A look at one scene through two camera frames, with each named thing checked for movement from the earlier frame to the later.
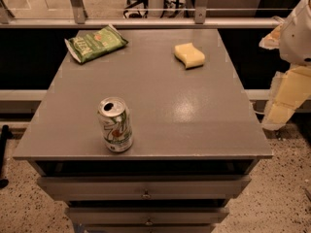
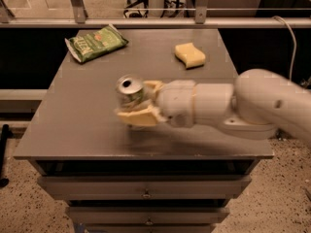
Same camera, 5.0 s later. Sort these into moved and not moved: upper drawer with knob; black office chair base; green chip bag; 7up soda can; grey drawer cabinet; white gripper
Moved: white gripper; 7up soda can
Not moved: upper drawer with knob; green chip bag; black office chair base; grey drawer cabinet
